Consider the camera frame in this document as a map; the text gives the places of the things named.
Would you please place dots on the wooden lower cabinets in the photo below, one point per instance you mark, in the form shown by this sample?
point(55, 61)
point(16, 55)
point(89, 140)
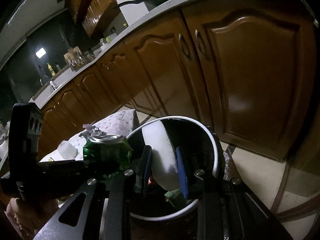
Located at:
point(250, 67)

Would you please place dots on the dark kitchen window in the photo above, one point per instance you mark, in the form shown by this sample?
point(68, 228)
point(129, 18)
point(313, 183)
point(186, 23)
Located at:
point(25, 67)

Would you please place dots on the crushed green can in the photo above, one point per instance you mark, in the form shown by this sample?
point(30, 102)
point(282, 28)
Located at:
point(107, 152)

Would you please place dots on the wooden cabinets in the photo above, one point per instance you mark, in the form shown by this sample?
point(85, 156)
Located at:
point(95, 7)
point(250, 67)

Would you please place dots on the white green jug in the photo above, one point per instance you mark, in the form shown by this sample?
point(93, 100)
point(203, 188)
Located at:
point(110, 38)

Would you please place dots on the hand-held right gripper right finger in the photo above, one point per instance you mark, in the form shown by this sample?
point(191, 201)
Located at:
point(181, 170)

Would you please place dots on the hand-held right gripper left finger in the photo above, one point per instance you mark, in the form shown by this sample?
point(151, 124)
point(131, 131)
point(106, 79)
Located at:
point(147, 165)

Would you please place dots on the floral printed table cloth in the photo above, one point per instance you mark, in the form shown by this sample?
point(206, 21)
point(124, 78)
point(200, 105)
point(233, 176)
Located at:
point(112, 123)

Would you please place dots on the small white tap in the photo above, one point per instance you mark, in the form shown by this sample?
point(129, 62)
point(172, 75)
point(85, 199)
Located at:
point(52, 85)

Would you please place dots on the person's left hand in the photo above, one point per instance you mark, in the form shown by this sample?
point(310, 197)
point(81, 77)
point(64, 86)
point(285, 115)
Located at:
point(22, 217)

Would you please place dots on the black white-rimmed trash bin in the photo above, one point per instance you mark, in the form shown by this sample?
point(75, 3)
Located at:
point(197, 140)

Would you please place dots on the metal sink faucet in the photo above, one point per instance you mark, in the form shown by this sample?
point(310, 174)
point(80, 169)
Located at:
point(48, 79)

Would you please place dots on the white kitchen countertop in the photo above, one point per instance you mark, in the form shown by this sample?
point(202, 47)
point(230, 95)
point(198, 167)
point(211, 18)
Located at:
point(150, 17)

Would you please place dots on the small dark bottle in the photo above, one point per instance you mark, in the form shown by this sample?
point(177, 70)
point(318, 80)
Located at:
point(58, 67)

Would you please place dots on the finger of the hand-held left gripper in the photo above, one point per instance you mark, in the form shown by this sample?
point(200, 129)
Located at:
point(65, 166)

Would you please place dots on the yellow dish soap bottle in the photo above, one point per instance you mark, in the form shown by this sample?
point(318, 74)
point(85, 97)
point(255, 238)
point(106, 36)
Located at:
point(51, 70)

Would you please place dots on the wooden knife block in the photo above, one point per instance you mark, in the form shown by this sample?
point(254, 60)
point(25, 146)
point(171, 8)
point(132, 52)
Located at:
point(75, 61)

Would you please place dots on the wooden upper cabinets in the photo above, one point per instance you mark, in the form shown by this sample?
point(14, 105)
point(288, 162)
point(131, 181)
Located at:
point(95, 7)

